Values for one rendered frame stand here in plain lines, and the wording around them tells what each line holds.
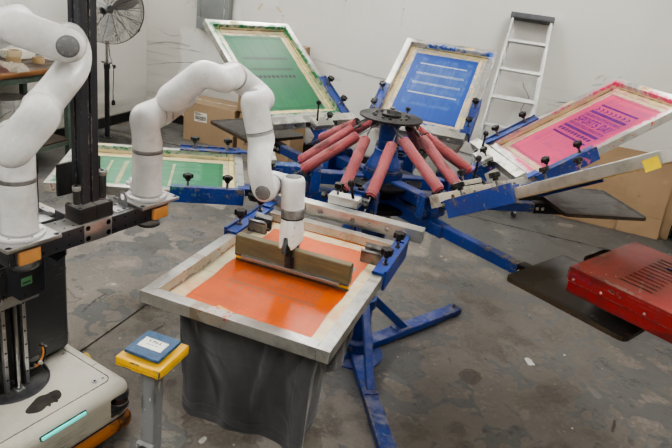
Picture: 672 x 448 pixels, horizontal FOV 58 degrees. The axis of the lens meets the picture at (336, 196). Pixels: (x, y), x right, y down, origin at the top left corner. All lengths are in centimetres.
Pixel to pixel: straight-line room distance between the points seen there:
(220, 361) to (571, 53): 476
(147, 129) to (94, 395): 113
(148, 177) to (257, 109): 44
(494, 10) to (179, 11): 342
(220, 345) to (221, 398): 20
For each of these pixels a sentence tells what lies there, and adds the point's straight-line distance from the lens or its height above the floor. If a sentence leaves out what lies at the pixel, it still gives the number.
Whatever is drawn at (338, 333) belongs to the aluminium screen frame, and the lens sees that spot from 169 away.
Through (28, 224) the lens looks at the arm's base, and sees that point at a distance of 180.
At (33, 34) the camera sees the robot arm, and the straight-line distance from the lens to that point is 159.
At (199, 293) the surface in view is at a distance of 189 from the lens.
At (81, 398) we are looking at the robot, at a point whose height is 28.
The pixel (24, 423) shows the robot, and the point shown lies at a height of 28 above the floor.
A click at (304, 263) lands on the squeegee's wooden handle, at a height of 102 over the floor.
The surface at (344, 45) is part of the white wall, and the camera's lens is 639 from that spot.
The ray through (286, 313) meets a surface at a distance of 182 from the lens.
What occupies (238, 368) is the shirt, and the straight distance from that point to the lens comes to 190.
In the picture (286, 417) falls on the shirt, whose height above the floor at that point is 65.
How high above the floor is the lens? 190
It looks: 20 degrees down
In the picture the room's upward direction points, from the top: 8 degrees clockwise
